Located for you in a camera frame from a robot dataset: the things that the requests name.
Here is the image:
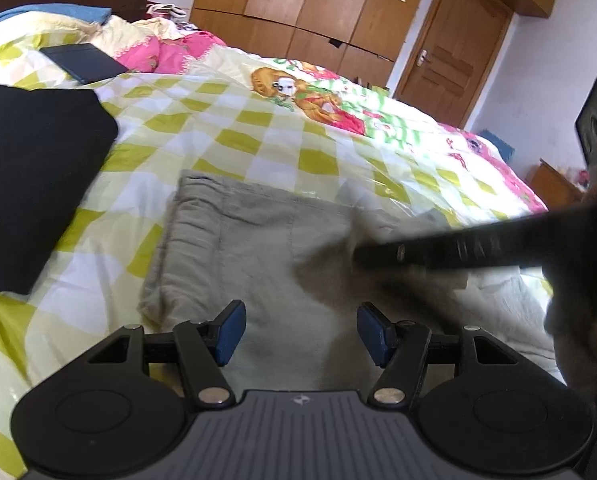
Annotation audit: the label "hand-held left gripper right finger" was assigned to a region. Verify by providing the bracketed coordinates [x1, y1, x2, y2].
[357, 301, 507, 407]

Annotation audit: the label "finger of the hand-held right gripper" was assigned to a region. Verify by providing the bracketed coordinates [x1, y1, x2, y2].
[353, 207, 587, 271]

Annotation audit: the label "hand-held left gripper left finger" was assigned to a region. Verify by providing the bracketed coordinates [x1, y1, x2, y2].
[86, 300, 246, 407]

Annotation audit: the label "grey pants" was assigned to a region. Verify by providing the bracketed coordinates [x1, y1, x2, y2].
[137, 170, 569, 396]

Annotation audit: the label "wooden side table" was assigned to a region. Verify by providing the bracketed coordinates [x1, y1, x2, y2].
[526, 159, 587, 208]

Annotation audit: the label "blue foam mat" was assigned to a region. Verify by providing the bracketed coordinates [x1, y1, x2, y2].
[479, 129, 515, 161]

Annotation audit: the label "wooden door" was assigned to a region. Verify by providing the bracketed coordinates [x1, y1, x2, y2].
[396, 0, 513, 128]

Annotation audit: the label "cartoon print checked quilt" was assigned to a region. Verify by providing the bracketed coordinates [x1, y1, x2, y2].
[0, 7, 569, 480]

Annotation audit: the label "black folded garment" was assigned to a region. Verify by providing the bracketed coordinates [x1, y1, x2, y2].
[0, 85, 119, 295]

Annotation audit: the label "wooden wardrobe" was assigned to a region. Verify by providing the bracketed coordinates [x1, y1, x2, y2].
[191, 0, 437, 91]

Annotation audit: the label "dark tablet case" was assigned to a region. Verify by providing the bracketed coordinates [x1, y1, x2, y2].
[39, 43, 129, 86]

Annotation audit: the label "white patterned bag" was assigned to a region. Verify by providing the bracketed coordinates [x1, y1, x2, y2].
[146, 2, 189, 23]

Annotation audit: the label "blue folded towel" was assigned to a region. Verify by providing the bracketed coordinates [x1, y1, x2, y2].
[0, 4, 113, 26]

